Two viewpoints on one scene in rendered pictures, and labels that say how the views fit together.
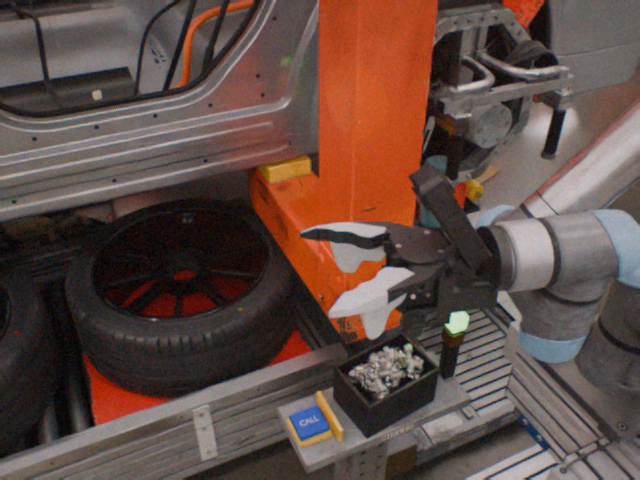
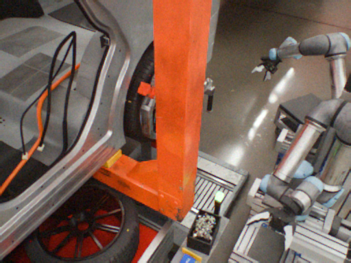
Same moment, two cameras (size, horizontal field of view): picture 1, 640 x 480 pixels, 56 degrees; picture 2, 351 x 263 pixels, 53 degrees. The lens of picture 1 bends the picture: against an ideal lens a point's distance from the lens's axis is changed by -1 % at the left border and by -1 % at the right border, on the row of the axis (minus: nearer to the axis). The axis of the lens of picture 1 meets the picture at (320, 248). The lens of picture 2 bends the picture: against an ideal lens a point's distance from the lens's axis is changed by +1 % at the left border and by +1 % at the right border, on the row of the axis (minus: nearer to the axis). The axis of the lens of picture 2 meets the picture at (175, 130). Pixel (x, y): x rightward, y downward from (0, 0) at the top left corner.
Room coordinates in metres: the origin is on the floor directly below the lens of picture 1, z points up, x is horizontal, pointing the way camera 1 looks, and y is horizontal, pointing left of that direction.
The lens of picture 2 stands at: (0.12, 0.63, 2.28)
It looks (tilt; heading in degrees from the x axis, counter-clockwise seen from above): 42 degrees down; 325
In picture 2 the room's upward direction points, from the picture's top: 1 degrees clockwise
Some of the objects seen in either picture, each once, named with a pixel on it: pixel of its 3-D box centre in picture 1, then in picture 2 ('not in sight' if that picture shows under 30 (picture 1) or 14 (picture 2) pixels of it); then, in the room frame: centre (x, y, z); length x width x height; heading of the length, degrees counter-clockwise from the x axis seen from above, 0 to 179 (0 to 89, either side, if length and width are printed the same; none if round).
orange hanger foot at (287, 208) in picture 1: (305, 193); (129, 166); (1.44, 0.04, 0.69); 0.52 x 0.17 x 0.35; 25
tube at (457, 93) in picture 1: (461, 63); not in sight; (1.54, -0.37, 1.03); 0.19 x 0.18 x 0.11; 25
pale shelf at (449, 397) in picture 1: (374, 406); (201, 241); (0.91, -0.13, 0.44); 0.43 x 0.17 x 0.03; 115
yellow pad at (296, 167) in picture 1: (281, 161); (106, 155); (1.60, 0.12, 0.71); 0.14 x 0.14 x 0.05; 25
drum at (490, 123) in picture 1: (471, 112); not in sight; (1.63, -0.43, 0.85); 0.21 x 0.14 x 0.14; 25
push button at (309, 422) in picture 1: (309, 424); (187, 262); (0.84, 0.03, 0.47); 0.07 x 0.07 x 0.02; 25
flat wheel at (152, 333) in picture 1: (187, 288); (84, 230); (1.39, 0.40, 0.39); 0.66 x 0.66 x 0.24
